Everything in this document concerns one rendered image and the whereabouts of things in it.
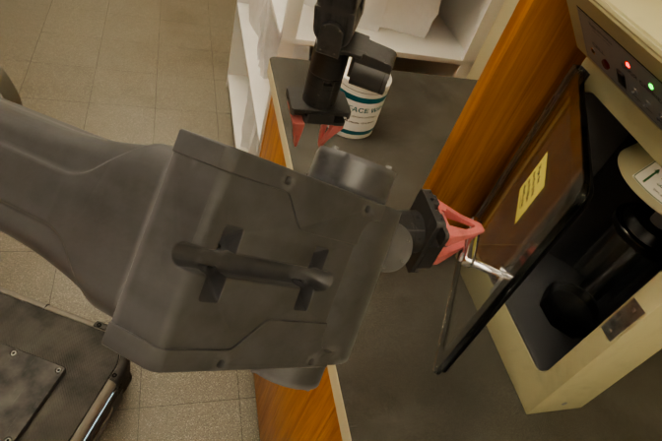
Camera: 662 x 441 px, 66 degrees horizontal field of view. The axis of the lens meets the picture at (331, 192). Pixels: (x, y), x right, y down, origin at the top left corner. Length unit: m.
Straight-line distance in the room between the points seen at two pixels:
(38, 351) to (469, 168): 1.23
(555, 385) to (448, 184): 0.37
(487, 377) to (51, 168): 0.82
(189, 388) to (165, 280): 1.66
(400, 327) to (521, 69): 0.46
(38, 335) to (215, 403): 0.56
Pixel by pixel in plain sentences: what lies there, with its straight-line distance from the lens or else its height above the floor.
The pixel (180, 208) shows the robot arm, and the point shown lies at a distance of 0.17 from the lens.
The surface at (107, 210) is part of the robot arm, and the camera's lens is 0.19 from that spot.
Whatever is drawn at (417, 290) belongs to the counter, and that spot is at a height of 0.94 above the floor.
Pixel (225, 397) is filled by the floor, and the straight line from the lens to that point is 1.82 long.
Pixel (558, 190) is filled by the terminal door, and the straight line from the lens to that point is 0.63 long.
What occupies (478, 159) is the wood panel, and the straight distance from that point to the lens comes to 0.96.
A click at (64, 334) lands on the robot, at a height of 0.24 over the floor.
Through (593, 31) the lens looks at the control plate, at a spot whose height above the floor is 1.46.
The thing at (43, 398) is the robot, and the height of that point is 0.26.
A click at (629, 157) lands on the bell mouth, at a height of 1.33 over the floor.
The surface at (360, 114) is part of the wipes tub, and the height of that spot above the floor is 1.01.
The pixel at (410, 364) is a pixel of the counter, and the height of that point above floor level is 0.94.
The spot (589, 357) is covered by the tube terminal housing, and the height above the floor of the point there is 1.12.
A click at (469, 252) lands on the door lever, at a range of 0.69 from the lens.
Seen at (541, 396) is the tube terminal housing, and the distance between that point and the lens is 0.91.
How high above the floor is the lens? 1.67
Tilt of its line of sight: 42 degrees down
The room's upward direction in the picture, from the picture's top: 19 degrees clockwise
